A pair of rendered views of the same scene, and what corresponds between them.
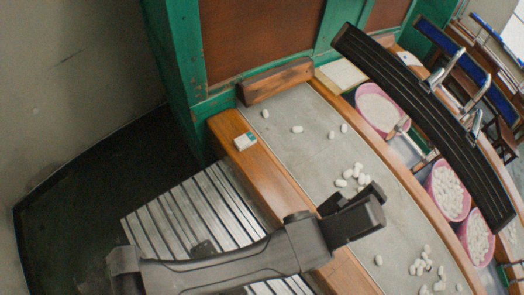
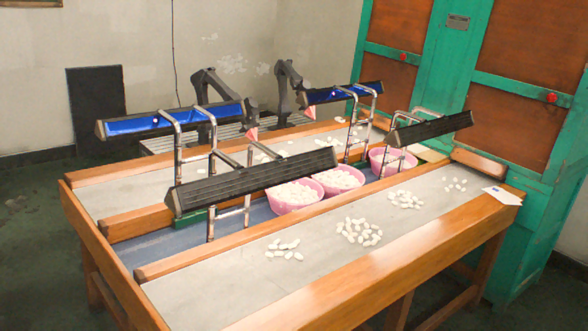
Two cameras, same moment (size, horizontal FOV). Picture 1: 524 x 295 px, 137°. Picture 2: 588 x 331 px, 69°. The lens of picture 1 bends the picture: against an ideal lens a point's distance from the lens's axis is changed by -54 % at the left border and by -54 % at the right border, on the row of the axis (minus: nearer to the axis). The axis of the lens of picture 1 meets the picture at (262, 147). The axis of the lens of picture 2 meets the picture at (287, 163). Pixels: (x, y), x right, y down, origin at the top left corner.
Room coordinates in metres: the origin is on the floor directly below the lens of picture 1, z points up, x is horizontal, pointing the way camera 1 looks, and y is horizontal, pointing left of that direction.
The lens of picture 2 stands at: (0.01, -2.62, 1.69)
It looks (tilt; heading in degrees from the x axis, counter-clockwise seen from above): 25 degrees down; 89
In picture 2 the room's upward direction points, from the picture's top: 7 degrees clockwise
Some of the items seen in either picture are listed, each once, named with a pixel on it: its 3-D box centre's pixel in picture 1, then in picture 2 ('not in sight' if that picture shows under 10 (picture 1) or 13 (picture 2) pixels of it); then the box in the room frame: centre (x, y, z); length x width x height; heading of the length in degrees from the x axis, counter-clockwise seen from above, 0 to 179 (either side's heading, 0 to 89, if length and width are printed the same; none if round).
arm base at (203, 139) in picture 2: not in sight; (203, 137); (-0.47, -0.34, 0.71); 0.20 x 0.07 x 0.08; 43
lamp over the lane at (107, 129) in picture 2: not in sight; (178, 116); (-0.43, -1.02, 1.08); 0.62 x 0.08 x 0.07; 42
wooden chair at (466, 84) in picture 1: (466, 83); not in sight; (1.69, -2.11, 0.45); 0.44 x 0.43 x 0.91; 38
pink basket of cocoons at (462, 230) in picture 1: (474, 239); (293, 197); (0.07, -0.94, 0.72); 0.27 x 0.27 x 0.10
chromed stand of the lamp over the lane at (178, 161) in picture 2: not in sight; (186, 164); (-0.38, -1.08, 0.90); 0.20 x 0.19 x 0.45; 42
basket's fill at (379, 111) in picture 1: (378, 115); (390, 166); (0.60, -0.46, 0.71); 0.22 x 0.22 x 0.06
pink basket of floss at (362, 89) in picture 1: (379, 113); (391, 164); (0.60, -0.46, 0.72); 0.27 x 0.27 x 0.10
